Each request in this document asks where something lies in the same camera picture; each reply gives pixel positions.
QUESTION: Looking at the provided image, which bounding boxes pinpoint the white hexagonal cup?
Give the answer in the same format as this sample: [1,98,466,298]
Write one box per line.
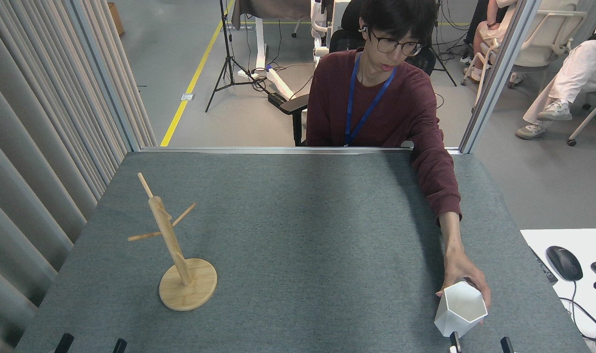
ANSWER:
[434,281,489,339]

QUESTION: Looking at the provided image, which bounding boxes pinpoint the wooden cup rack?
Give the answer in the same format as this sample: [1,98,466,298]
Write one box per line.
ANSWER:
[128,172,218,311]

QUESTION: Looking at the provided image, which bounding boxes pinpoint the person's hand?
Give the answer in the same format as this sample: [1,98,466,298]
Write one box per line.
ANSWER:
[436,245,492,324]

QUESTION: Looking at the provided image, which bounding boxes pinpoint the black flat bar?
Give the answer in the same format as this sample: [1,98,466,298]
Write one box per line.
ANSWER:
[530,247,558,284]

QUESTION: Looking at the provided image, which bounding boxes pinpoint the black computer mouse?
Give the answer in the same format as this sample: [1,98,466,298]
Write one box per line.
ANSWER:
[545,246,583,282]

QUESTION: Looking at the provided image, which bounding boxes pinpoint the white side table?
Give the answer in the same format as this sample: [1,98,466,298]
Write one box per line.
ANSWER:
[520,229,596,353]

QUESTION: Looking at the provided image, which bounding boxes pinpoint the beige curtain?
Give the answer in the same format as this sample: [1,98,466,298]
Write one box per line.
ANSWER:
[0,0,157,353]

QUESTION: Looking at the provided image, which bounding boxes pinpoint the white chair with castors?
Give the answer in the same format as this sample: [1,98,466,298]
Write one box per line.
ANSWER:
[568,81,596,147]

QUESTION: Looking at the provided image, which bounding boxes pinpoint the black office chair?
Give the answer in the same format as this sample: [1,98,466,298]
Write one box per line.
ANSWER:
[280,0,436,147]

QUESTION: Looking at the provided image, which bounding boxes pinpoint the seated person in white trousers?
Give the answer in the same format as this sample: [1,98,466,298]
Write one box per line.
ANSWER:
[516,20,596,140]

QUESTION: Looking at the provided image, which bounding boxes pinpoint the thin black tripod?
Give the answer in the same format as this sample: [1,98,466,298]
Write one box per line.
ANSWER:
[428,0,458,87]

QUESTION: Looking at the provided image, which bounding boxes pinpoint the black-framed eyeglasses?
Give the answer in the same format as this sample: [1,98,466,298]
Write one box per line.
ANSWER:
[369,30,423,57]

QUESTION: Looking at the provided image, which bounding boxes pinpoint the white mesh chair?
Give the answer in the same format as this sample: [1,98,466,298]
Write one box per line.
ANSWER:
[462,10,588,106]

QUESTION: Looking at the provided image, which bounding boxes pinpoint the seated person in tan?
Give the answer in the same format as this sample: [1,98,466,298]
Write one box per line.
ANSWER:
[461,0,521,89]

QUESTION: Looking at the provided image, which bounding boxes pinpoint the cardboard box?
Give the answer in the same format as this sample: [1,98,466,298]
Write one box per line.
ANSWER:
[107,2,125,36]

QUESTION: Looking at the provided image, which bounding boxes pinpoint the white stand on wheels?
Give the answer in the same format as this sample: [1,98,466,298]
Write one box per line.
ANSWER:
[310,0,351,69]

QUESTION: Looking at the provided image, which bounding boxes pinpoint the black mouse cable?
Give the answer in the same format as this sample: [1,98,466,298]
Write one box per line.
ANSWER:
[558,279,596,344]

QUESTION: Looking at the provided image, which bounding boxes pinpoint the silver table rail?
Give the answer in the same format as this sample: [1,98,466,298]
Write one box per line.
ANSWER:
[140,146,463,155]

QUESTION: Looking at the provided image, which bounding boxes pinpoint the silver post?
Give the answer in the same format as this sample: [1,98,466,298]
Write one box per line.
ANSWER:
[459,0,544,154]
[65,0,141,151]

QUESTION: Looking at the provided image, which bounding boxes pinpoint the blue lanyard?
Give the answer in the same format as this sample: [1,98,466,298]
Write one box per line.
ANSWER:
[344,51,397,147]

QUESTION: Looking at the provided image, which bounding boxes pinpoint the white desk frame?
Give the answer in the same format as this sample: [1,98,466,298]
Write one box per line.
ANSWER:
[237,17,296,100]

